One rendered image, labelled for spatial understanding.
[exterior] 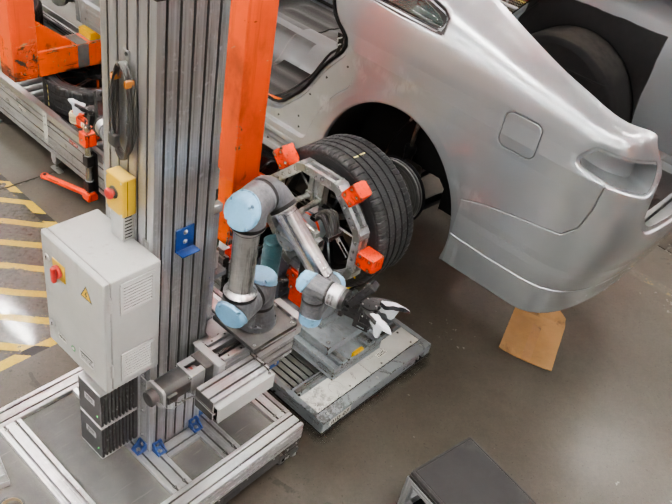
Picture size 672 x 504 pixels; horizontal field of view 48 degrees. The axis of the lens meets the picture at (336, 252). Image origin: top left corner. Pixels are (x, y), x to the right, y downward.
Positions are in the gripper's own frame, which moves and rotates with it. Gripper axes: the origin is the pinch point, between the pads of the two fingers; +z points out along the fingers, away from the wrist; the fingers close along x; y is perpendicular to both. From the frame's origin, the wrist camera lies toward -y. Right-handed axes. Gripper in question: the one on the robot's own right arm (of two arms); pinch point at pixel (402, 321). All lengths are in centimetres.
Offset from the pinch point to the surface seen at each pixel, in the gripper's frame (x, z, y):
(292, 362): -90, -64, 111
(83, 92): -155, -263, 53
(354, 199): -70, -48, 4
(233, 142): -77, -111, 5
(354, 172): -80, -55, -2
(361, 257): -70, -39, 27
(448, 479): -40, 29, 85
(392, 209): -86, -37, 9
